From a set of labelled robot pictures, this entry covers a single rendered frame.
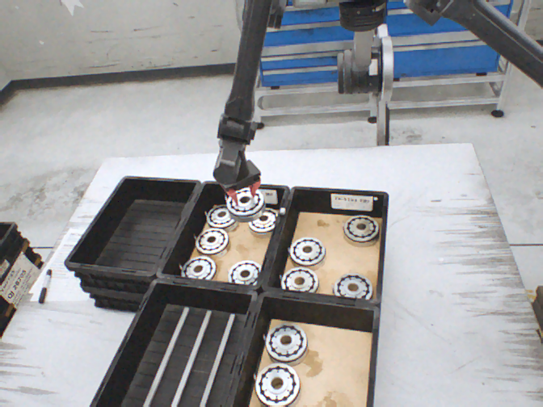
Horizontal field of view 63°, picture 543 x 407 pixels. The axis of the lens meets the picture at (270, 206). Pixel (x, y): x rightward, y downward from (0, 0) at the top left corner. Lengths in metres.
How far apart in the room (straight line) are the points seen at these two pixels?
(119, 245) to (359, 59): 0.96
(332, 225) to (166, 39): 3.05
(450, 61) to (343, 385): 2.43
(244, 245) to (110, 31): 3.20
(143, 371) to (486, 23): 1.07
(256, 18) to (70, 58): 3.81
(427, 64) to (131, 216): 2.19
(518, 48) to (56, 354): 1.42
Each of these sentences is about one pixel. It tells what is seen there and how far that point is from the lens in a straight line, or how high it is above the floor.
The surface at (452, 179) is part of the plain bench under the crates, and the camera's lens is 1.79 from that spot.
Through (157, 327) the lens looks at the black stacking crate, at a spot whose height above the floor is 0.83.
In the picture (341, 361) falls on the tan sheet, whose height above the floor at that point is 0.83.
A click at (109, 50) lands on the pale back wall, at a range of 4.42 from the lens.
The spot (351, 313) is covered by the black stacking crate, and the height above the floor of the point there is 0.90.
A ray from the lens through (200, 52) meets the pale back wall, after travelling 4.14.
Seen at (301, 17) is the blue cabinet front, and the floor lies 0.78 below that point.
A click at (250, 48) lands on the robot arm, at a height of 1.48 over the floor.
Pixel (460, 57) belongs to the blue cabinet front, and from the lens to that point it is 3.18.
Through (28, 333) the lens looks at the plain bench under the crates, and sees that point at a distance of 1.65.
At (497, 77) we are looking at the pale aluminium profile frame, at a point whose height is 0.29.
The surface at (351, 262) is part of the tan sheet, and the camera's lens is 1.31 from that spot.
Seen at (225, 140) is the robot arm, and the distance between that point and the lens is 1.05.
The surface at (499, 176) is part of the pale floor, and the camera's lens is 2.95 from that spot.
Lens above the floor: 1.86
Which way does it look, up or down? 44 degrees down
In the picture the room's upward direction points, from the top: 10 degrees counter-clockwise
